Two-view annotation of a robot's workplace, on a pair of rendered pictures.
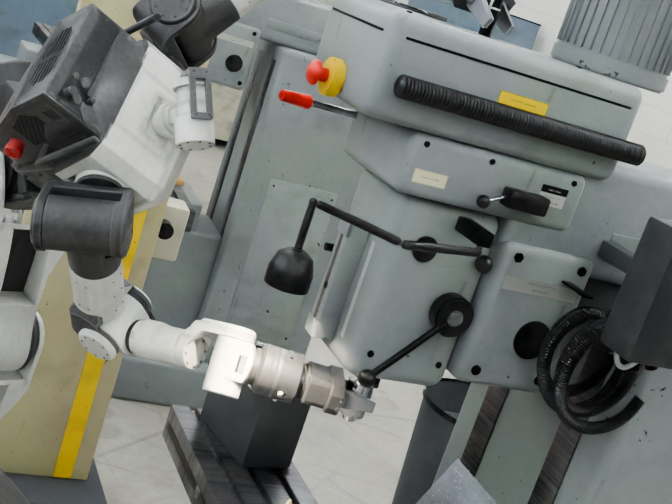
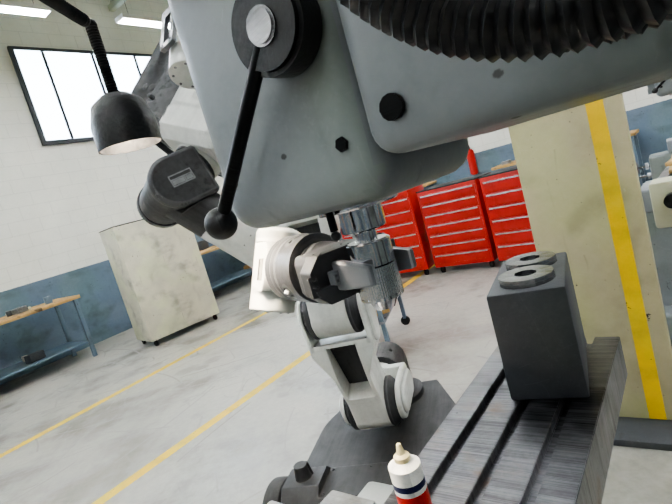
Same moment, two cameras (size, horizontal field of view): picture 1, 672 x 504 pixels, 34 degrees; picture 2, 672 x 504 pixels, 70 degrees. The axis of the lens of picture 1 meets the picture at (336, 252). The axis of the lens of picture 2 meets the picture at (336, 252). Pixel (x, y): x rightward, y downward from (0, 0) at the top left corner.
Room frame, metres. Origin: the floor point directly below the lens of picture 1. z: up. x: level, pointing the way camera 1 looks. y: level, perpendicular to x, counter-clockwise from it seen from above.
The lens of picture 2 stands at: (1.54, -0.55, 1.33)
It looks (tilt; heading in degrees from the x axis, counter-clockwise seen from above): 8 degrees down; 65
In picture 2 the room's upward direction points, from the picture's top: 16 degrees counter-clockwise
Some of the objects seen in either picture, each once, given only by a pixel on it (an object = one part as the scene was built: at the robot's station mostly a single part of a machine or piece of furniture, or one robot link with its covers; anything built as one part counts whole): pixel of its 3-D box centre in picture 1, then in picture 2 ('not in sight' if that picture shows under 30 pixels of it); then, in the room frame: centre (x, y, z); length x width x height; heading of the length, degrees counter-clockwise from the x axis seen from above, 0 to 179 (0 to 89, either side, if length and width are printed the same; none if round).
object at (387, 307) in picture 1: (401, 275); (316, 43); (1.79, -0.12, 1.47); 0.21 x 0.19 x 0.32; 26
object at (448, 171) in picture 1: (462, 164); not in sight; (1.80, -0.15, 1.68); 0.34 x 0.24 x 0.10; 116
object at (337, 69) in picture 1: (331, 77); not in sight; (1.68, 0.09, 1.76); 0.06 x 0.02 x 0.06; 26
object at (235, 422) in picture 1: (256, 400); (539, 317); (2.18, 0.06, 1.00); 0.22 x 0.12 x 0.20; 36
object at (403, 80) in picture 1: (525, 122); not in sight; (1.67, -0.21, 1.79); 0.45 x 0.04 x 0.04; 116
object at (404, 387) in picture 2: not in sight; (377, 394); (2.15, 0.72, 0.68); 0.21 x 0.20 x 0.13; 47
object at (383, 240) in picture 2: (361, 383); (368, 244); (1.78, -0.11, 1.26); 0.05 x 0.05 x 0.01
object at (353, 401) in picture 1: (357, 403); (351, 276); (1.75, -0.12, 1.24); 0.06 x 0.02 x 0.03; 98
